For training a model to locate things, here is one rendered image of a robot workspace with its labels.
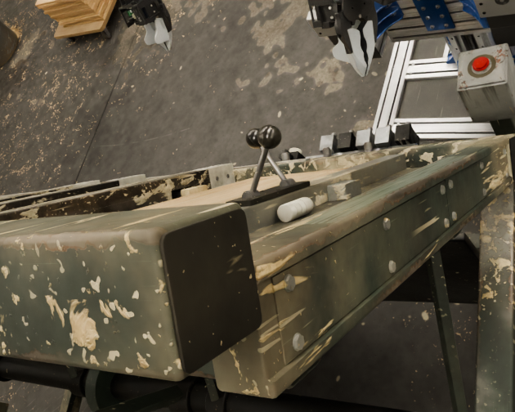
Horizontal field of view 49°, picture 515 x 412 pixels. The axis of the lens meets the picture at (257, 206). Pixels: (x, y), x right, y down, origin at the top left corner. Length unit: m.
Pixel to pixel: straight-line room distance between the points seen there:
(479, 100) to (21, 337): 1.32
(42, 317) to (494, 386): 1.12
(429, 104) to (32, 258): 2.13
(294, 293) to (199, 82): 3.16
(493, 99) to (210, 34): 2.51
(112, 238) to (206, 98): 3.13
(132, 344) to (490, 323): 1.14
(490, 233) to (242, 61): 2.27
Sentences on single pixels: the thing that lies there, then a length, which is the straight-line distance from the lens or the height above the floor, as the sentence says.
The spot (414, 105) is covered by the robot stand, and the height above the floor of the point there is 0.21.
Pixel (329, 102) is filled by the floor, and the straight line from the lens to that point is 2.95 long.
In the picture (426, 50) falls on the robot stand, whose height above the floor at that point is 0.21.
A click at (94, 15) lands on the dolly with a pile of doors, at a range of 4.55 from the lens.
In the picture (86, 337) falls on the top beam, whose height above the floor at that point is 1.90.
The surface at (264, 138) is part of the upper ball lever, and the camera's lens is 0.87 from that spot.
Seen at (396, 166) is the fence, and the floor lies 0.95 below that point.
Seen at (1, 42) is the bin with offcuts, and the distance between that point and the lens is 5.66.
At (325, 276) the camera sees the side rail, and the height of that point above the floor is 1.70.
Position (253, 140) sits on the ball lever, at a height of 1.45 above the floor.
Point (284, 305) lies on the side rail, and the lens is 0.48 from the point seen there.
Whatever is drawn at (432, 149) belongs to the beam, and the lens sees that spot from 1.51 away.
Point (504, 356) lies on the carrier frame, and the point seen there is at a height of 0.79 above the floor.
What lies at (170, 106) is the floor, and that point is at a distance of 3.67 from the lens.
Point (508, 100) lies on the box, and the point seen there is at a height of 0.85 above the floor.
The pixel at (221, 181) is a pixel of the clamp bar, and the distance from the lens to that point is 1.72.
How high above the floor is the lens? 2.17
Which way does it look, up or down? 49 degrees down
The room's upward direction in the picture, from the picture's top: 54 degrees counter-clockwise
